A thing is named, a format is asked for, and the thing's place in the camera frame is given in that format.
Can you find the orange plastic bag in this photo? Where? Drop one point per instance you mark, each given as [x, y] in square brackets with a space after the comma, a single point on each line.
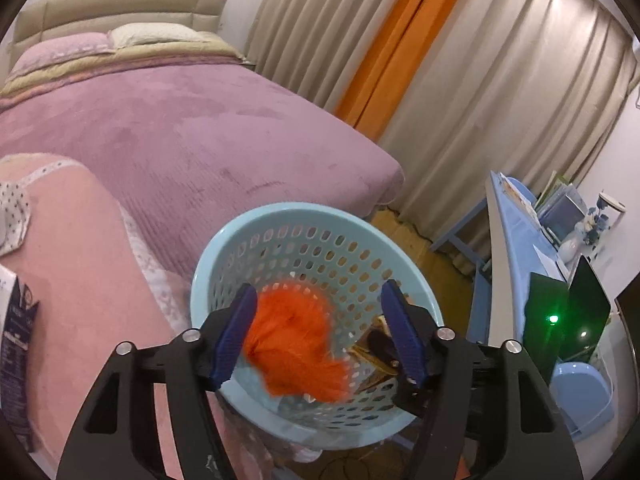
[289, 343]

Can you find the white dotted pillow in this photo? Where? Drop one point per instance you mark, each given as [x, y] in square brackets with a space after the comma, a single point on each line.
[136, 34]

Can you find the blue printed package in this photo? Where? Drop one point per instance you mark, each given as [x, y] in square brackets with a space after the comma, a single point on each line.
[18, 314]

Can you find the blue plastic stool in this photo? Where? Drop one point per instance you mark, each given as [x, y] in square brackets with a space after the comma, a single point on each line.
[584, 398]

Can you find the orange curtain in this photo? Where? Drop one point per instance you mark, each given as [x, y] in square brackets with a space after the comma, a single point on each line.
[395, 54]

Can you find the pink elephant blanket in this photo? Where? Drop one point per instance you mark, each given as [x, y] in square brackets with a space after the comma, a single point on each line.
[96, 283]

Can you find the light blue desk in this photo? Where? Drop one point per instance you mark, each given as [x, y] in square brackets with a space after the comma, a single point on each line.
[518, 248]

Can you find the white heart pattern paper bag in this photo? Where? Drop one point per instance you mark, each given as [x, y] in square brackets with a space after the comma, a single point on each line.
[14, 216]

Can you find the beige curtain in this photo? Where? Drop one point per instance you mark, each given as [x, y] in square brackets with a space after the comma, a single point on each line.
[523, 87]

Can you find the brown paper bag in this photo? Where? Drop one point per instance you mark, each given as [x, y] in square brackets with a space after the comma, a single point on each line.
[376, 347]

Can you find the purple pillow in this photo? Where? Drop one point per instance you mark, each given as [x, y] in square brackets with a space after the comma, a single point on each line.
[60, 50]

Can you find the purple bed with headboard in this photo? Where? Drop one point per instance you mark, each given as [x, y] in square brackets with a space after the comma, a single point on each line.
[186, 148]

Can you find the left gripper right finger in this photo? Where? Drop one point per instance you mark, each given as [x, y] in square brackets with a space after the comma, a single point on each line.
[464, 391]

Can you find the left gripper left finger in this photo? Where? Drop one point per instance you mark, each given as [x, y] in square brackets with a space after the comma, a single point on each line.
[115, 434]

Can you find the light blue laundry basket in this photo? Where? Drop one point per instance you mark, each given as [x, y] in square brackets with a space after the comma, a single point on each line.
[312, 246]

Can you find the folded beige quilt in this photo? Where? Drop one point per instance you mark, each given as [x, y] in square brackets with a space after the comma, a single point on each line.
[37, 82]

